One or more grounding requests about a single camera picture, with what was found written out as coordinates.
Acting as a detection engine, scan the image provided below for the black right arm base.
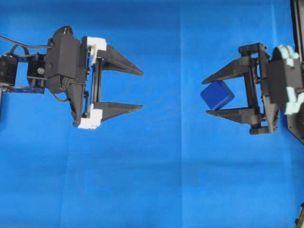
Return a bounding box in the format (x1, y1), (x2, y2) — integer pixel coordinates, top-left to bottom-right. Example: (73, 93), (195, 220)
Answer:
(287, 0), (304, 143)

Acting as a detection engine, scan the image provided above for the blue table cloth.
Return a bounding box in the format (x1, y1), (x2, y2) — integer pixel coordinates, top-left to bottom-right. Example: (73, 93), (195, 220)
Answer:
(0, 0), (304, 228)

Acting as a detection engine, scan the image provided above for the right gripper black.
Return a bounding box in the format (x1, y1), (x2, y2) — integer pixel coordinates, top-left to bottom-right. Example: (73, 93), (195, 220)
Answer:
(201, 43), (279, 135)

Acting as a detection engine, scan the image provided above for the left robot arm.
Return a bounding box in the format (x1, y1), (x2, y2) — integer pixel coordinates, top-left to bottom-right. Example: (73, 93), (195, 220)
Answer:
(0, 34), (143, 129)

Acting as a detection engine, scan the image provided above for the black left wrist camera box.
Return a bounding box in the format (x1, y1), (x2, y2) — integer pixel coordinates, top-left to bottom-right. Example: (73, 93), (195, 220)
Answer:
(45, 26), (85, 94)

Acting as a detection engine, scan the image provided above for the blue block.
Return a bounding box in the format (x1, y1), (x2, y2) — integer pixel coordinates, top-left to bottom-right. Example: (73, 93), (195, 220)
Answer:
(200, 81), (235, 111)

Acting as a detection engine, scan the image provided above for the right wrist camera with foam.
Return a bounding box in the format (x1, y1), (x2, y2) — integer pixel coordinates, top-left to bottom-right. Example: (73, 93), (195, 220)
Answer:
(266, 45), (299, 115)

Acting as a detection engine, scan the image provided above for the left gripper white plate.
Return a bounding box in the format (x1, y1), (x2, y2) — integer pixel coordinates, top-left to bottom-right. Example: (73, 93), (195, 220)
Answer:
(70, 36), (144, 130)

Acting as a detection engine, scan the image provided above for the grey left arm cable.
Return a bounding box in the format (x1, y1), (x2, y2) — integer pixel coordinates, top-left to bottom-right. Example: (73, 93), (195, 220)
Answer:
(0, 35), (52, 49)

